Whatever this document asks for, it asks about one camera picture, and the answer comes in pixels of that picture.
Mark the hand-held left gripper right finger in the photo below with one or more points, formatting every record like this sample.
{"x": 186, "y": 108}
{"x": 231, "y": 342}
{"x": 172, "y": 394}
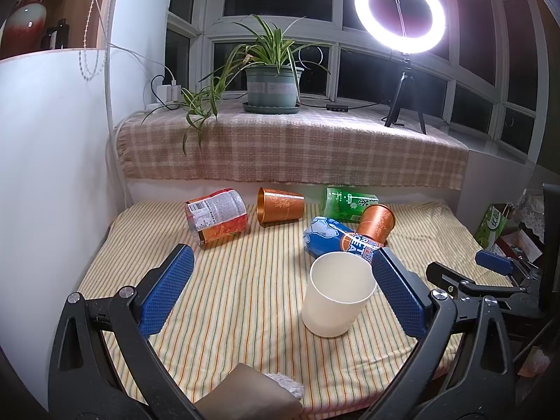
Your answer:
{"x": 399, "y": 294}

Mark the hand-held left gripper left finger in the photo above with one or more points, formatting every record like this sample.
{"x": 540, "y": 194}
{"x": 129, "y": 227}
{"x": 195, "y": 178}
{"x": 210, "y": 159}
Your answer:
{"x": 168, "y": 291}

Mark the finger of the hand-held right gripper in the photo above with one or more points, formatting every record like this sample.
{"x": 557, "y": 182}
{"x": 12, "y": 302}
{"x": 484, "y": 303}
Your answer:
{"x": 459, "y": 284}
{"x": 494, "y": 260}

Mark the white cup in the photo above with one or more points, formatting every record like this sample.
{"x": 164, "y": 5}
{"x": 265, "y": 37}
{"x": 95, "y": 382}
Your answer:
{"x": 337, "y": 297}

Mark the copper orange metal cup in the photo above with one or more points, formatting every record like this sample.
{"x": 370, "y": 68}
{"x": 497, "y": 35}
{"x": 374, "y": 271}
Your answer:
{"x": 376, "y": 225}

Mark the orange red printed cup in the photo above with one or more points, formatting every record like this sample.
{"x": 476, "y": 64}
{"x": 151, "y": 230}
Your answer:
{"x": 216, "y": 216}

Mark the blue printed cup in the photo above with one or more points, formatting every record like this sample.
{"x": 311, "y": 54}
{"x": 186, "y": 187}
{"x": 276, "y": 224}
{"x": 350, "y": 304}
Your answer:
{"x": 328, "y": 238}

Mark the green printed cup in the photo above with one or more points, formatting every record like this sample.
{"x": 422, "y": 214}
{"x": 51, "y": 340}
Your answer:
{"x": 345, "y": 203}

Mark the gold metal cup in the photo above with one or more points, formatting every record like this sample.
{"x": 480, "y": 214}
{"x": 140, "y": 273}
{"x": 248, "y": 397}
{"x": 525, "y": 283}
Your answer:
{"x": 280, "y": 208}

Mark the green paper bag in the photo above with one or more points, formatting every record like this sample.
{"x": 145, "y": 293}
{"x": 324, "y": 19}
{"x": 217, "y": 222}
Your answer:
{"x": 492, "y": 227}

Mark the white lace cloth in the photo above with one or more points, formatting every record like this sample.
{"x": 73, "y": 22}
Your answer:
{"x": 531, "y": 214}

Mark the striped cloth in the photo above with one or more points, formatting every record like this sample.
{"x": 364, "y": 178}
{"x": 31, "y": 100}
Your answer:
{"x": 253, "y": 280}

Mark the brown paper pad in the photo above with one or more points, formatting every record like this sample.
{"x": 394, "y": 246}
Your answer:
{"x": 245, "y": 396}

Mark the white knit cloth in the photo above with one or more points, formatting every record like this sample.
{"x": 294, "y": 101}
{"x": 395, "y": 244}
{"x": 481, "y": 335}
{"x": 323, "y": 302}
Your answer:
{"x": 286, "y": 384}

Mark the plaid cloth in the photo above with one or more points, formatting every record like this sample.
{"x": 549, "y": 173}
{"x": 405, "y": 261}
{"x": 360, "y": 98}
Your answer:
{"x": 297, "y": 148}

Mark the white power strip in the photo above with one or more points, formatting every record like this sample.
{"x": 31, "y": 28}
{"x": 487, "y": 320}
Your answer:
{"x": 164, "y": 106}

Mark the black tripod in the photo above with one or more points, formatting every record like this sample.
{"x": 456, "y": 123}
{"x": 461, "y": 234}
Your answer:
{"x": 404, "y": 83}

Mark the white charger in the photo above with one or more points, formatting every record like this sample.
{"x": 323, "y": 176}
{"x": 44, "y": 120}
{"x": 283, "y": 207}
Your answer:
{"x": 175, "y": 91}
{"x": 165, "y": 92}

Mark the green pot saucer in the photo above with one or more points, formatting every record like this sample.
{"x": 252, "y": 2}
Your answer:
{"x": 271, "y": 108}

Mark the spider plant in green pot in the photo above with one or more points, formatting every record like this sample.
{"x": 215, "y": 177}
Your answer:
{"x": 273, "y": 85}

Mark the small dark bottle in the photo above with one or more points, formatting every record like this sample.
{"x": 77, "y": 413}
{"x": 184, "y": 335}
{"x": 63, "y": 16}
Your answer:
{"x": 57, "y": 35}

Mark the red white vase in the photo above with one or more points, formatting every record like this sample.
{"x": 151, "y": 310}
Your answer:
{"x": 26, "y": 13}

